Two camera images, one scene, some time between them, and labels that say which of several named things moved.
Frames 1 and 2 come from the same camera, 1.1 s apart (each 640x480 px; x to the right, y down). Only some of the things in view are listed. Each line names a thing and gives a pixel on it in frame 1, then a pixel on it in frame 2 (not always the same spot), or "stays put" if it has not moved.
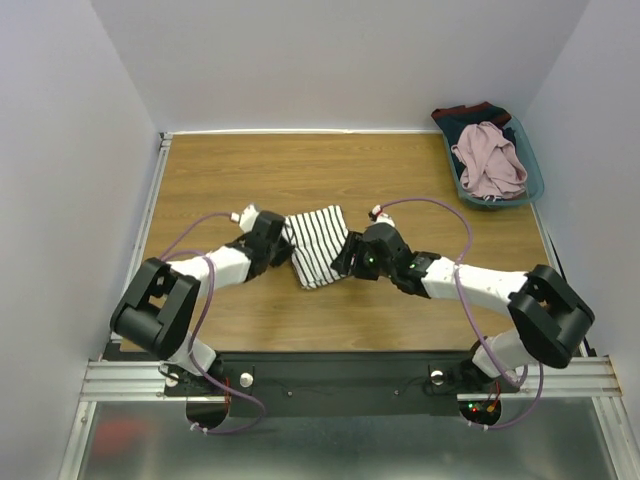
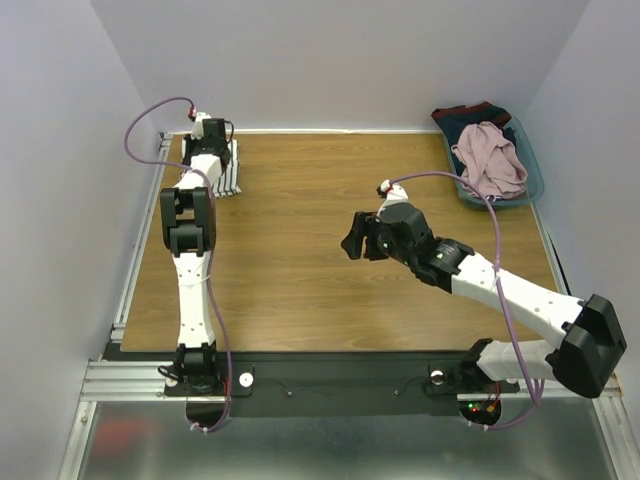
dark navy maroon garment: (456, 120) stays put
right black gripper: (347, 255) to (373, 237)
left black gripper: (285, 253) to (195, 142)
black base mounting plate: (328, 383) stays put
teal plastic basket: (534, 180) stays put
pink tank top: (492, 167) stays put
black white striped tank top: (316, 236) to (229, 182)
